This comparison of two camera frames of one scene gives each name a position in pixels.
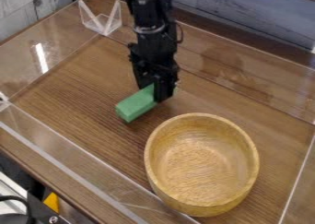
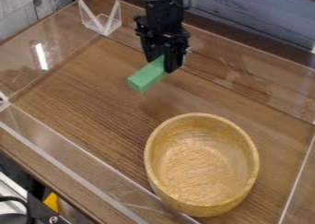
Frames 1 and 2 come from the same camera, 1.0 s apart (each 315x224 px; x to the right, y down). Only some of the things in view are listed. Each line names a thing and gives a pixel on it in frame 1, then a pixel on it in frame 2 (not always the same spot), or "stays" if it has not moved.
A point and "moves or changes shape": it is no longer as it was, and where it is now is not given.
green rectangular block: [134, 104] moves or changes shape
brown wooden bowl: [201, 162] stays
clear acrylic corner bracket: [101, 24] stays
